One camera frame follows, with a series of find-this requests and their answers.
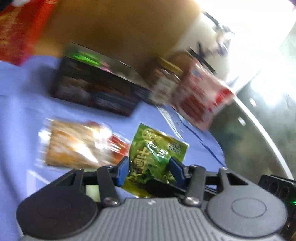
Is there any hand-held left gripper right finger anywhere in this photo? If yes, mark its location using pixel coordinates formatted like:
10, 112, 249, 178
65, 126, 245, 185
169, 156, 250, 206

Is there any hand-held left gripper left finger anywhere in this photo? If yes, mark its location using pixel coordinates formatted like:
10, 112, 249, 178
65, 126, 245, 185
59, 156, 129, 207

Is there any green snack packet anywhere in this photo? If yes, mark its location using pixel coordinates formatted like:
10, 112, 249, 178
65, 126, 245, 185
121, 123, 190, 198

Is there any black cardboard box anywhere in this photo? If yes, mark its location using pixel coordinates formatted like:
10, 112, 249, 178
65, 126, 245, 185
51, 42, 153, 117

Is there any orange snack packet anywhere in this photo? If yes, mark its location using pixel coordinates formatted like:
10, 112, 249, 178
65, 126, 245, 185
38, 118, 130, 168

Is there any pink snack bag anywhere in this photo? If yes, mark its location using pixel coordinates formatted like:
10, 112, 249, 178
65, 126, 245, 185
172, 57, 236, 131

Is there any clear jar with yellow lid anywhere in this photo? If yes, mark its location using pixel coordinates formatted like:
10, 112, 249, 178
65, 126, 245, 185
146, 57, 183, 106

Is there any blue printed tablecloth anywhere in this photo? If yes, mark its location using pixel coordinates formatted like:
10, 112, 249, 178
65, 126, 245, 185
0, 56, 226, 241

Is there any brown wooden panel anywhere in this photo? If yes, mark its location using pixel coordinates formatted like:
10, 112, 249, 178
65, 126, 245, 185
35, 0, 202, 71

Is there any red gift bag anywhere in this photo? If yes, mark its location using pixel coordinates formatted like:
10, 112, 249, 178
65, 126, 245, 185
0, 0, 58, 66

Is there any black metal frame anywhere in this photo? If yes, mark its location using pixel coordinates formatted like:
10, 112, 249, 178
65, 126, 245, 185
188, 11, 235, 75

